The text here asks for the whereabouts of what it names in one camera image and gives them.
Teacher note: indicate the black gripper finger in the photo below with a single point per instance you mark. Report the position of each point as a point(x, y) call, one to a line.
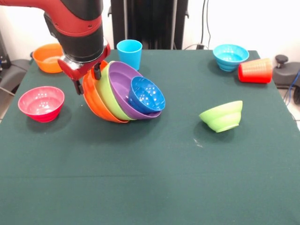
point(97, 72)
point(79, 87)

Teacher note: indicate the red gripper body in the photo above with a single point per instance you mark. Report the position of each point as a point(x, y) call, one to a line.
point(75, 70)

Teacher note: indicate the wide orange bowl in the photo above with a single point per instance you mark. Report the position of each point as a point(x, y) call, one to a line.
point(93, 100)

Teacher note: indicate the purple bowl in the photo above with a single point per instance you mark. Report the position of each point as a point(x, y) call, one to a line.
point(119, 86)

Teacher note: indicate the large green bowl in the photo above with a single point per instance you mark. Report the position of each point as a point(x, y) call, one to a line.
point(110, 98)

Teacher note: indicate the light blue cup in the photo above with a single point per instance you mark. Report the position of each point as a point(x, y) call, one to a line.
point(129, 55)

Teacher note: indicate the magenta bowl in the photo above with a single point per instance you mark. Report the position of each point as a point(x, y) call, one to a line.
point(41, 105)

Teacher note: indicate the dark blue bowl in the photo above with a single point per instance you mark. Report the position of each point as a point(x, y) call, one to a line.
point(146, 96)

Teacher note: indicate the small green bowl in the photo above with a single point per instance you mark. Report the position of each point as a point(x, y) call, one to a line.
point(221, 117)

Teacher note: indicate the light blue bowl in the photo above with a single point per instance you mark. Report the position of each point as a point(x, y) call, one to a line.
point(230, 57)

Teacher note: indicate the red cup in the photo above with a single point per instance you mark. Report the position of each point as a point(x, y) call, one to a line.
point(255, 71)

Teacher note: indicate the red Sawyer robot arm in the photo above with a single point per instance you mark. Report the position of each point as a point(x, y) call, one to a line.
point(75, 28)

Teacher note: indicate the deep orange bowl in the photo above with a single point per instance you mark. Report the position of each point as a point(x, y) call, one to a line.
point(47, 61)

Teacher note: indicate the grey machine base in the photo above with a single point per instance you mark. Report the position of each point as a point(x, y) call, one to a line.
point(284, 72)
point(14, 75)

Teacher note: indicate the dark green tablecloth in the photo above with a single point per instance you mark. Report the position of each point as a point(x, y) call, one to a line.
point(150, 187)

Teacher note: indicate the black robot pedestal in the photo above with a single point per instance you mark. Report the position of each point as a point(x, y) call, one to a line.
point(145, 23)

